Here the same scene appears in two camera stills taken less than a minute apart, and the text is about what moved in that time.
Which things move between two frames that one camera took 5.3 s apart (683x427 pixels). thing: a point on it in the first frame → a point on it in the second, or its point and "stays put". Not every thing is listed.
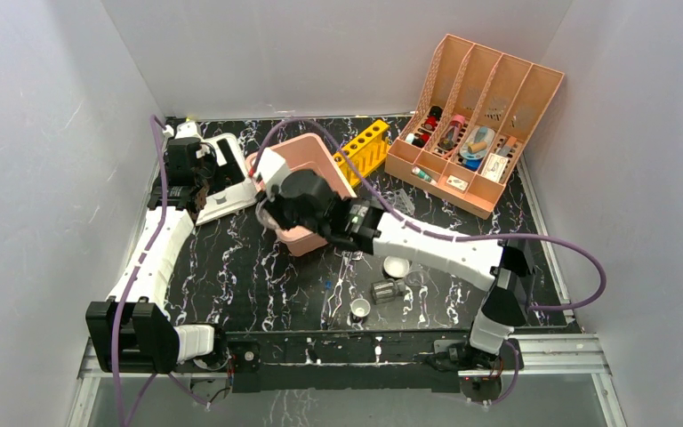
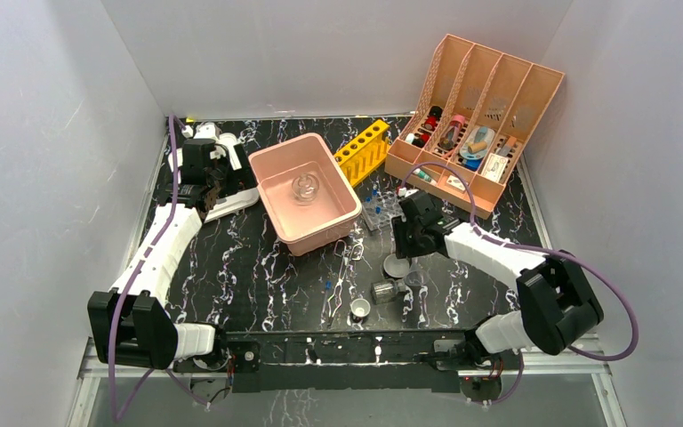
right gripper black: [275, 208] → [401, 247]
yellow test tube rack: [365, 153] stays put
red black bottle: [435, 114] stays put
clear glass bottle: [386, 291] stays put
